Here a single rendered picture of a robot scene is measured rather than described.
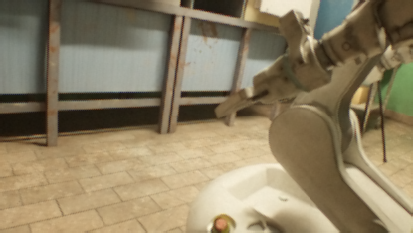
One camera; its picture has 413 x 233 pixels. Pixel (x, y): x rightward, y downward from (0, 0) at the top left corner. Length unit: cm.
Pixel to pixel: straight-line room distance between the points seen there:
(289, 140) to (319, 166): 9
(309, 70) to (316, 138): 21
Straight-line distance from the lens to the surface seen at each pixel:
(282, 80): 51
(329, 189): 68
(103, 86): 187
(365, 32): 47
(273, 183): 101
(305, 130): 67
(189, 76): 216
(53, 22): 169
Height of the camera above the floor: 76
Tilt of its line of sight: 16 degrees down
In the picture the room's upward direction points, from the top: 9 degrees clockwise
